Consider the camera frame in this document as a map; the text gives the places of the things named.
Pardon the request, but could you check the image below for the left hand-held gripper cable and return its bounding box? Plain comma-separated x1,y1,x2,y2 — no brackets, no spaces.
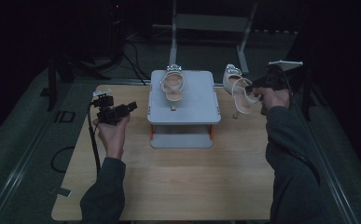
87,102,104,179

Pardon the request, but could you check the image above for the person's left hand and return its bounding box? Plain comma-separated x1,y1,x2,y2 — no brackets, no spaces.
92,114,132,161

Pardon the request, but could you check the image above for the grey tape piece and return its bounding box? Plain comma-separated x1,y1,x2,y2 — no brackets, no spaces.
56,187,73,199

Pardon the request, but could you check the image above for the right hand-held gripper cable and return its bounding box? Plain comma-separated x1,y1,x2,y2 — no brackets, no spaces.
280,72,322,188

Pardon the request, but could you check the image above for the bundle of black cables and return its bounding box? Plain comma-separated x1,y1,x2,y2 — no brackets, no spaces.
104,0,152,87

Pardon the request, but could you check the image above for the grey metal stand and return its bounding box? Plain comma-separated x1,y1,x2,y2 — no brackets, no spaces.
167,0,258,76

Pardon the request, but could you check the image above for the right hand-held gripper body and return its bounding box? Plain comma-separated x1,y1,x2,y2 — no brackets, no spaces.
254,59,304,93

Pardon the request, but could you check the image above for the person's right hand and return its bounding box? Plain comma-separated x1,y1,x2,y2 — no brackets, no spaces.
251,86,291,117

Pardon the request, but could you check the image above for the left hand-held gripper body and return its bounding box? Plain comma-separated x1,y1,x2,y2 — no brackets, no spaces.
90,89,130,126

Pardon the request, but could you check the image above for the black tripod stand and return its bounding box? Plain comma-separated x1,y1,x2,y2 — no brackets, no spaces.
252,31,329,123
45,54,111,113

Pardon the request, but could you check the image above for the hand-held gripper cable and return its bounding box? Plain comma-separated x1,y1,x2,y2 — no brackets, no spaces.
280,72,322,188
87,102,104,179

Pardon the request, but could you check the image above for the metal floor rail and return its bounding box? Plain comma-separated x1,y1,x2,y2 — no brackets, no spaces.
0,119,55,224
291,91,361,224

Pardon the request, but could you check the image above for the black cable loop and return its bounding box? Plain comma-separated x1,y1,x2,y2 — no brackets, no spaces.
49,146,76,174

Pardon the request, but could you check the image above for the white two-tier shoe rack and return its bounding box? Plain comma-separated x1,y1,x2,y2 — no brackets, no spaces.
146,69,222,149

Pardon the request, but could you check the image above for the cream slingback shoe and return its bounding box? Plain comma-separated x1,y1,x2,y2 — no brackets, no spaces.
160,63,186,112
222,63,262,120

